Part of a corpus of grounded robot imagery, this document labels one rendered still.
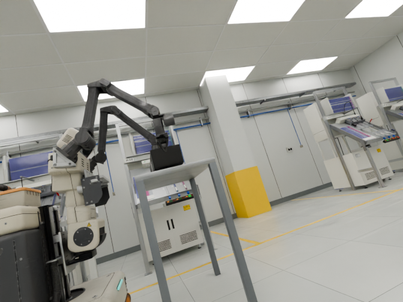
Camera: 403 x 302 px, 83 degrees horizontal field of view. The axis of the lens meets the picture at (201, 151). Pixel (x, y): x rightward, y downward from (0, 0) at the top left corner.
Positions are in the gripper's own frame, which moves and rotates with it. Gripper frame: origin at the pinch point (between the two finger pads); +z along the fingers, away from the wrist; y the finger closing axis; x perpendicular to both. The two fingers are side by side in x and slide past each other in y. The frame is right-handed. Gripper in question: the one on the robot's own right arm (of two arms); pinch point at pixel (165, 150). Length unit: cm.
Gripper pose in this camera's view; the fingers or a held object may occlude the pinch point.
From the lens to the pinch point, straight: 133.8
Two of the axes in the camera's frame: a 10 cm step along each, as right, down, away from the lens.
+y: -2.2, 2.6, 9.4
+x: -9.3, 2.2, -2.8
